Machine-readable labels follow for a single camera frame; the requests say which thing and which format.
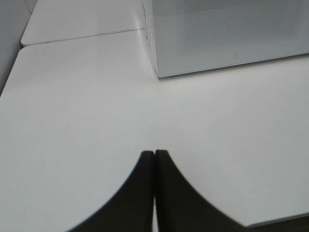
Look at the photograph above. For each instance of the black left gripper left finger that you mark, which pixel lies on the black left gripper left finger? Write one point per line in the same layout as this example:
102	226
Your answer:
131	207

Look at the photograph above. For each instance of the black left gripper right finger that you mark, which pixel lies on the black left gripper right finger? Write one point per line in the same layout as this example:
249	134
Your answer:
179	207

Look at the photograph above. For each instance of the white microwave door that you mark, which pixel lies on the white microwave door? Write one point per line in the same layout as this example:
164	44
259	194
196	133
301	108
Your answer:
196	35

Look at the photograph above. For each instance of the white microwave oven body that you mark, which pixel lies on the white microwave oven body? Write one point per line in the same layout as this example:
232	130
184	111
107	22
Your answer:
149	33

